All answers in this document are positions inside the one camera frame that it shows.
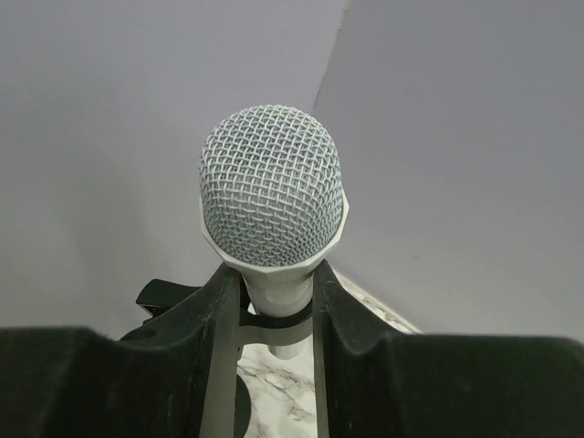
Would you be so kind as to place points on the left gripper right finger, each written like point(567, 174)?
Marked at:
point(371, 380)

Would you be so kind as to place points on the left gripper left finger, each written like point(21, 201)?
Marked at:
point(172, 377)

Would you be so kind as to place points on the black round-base mic stand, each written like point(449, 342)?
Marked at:
point(159, 296)

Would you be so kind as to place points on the white microphone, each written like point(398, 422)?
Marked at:
point(272, 202)

